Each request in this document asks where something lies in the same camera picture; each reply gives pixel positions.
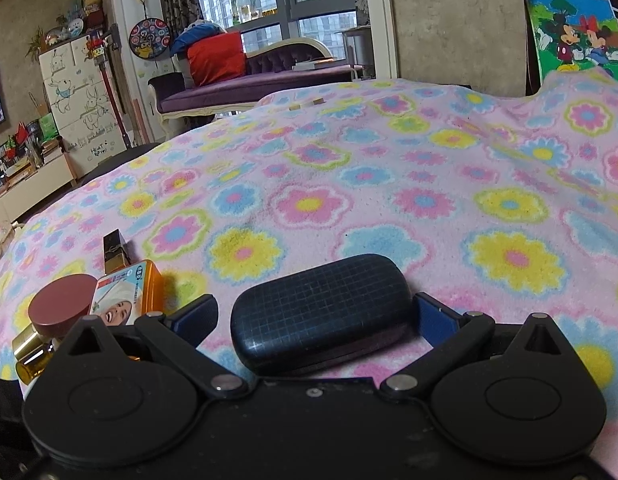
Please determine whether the dark lipstick box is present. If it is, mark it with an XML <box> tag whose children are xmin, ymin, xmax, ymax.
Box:
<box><xmin>103</xmin><ymin>230</ymin><xmax>136</xmax><ymax>277</ymax></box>

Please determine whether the metallic lipstick tube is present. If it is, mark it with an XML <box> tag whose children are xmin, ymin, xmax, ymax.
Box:
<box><xmin>11</xmin><ymin>324</ymin><xmax>57</xmax><ymax>386</ymax></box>

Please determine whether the white cabinet with cartoon drawings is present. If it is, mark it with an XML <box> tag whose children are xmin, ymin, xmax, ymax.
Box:
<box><xmin>39</xmin><ymin>34</ymin><xmax>127</xmax><ymax>176</ymax></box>

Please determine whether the cartoon mouse poster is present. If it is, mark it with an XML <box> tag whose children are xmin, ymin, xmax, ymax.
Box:
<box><xmin>523</xmin><ymin>0</ymin><xmax>618</xmax><ymax>83</ymax></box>

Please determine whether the dark grid-textured glasses case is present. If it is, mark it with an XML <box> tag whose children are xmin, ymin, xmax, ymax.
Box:
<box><xmin>230</xmin><ymin>254</ymin><xmax>414</xmax><ymax>376</ymax></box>

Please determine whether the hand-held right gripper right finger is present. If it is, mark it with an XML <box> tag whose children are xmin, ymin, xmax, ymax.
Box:
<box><xmin>379</xmin><ymin>291</ymin><xmax>582</xmax><ymax>402</ymax></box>

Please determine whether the low white media cabinet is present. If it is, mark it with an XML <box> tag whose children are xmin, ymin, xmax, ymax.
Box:
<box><xmin>0</xmin><ymin>152</ymin><xmax>80</xmax><ymax>223</ymax></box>

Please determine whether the blue cushion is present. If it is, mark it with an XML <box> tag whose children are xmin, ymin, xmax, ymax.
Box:
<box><xmin>170</xmin><ymin>21</ymin><xmax>225</xmax><ymax>56</ymax></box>

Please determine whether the yellow plush toy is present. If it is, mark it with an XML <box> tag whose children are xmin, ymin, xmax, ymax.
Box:
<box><xmin>84</xmin><ymin>0</ymin><xmax>107</xmax><ymax>28</ymax></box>

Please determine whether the card with smiling woman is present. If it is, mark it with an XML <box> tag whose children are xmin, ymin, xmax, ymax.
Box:
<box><xmin>88</xmin><ymin>259</ymin><xmax>166</xmax><ymax>331</ymax></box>

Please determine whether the red round lid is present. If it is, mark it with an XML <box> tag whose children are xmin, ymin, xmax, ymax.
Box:
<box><xmin>29</xmin><ymin>274</ymin><xmax>96</xmax><ymax>341</ymax></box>

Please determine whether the small potted plant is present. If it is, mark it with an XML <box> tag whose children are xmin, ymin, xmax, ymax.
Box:
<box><xmin>26</xmin><ymin>27</ymin><xmax>50</xmax><ymax>61</ymax></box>

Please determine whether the pink floral blanket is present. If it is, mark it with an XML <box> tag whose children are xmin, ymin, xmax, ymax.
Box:
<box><xmin>0</xmin><ymin>71</ymin><xmax>618</xmax><ymax>480</ymax></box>

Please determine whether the red stick vacuum cleaner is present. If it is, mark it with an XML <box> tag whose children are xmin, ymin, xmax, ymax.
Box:
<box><xmin>86</xmin><ymin>30</ymin><xmax>132</xmax><ymax>150</ymax></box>

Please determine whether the round dartboard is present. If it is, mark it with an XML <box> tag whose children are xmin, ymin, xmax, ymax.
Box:
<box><xmin>129</xmin><ymin>19</ymin><xmax>170</xmax><ymax>61</ymax></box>

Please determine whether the grey trash bin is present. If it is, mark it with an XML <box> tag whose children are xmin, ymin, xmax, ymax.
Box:
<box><xmin>339</xmin><ymin>25</ymin><xmax>377</xmax><ymax>81</ymax></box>

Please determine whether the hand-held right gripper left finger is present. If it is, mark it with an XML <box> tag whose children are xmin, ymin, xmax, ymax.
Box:
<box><xmin>51</xmin><ymin>294</ymin><xmax>252</xmax><ymax>401</ymax></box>

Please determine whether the red cushion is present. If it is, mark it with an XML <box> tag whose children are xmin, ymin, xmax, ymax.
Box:
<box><xmin>186</xmin><ymin>31</ymin><xmax>247</xmax><ymax>87</ymax></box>

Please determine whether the green paper bag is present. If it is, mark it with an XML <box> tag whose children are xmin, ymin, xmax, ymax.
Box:
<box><xmin>39</xmin><ymin>112</ymin><xmax>60</xmax><ymax>142</ymax></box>

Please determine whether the stack of books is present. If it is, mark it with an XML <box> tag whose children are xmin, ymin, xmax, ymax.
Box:
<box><xmin>291</xmin><ymin>57</ymin><xmax>335</xmax><ymax>71</ymax></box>

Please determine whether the purple chaise sofa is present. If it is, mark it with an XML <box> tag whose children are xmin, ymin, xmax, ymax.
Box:
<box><xmin>148</xmin><ymin>39</ymin><xmax>365</xmax><ymax>133</ymax></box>

